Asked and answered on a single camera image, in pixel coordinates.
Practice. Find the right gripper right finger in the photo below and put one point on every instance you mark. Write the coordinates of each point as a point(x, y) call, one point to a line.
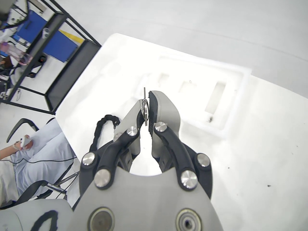
point(166, 111)

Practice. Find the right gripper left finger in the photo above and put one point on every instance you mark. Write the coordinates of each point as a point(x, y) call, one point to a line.
point(125, 126)

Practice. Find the small metal key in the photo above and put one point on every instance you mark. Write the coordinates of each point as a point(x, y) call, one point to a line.
point(145, 108)

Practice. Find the white foam tray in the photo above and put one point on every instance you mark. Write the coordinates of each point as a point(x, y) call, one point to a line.
point(195, 111)

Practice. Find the black metal rack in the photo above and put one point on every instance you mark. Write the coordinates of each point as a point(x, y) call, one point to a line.
point(72, 73)

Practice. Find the person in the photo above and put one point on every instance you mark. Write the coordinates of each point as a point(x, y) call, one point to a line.
point(36, 150)

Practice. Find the black office chair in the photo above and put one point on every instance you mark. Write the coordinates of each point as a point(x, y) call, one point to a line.
point(23, 120)

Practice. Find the blue panel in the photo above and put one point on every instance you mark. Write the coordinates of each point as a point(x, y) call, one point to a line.
point(57, 46)

